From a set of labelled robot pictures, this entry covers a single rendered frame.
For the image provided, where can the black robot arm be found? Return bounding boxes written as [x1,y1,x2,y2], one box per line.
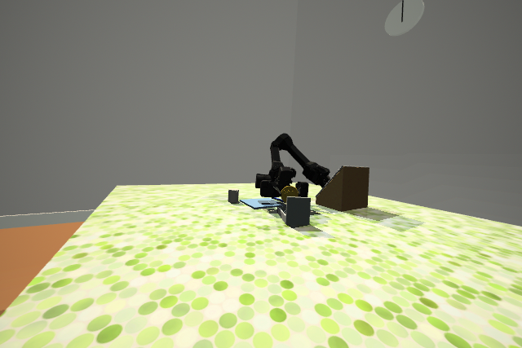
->
[255,133,330,188]

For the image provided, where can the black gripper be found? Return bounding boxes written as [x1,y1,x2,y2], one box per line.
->
[260,178,309,198]

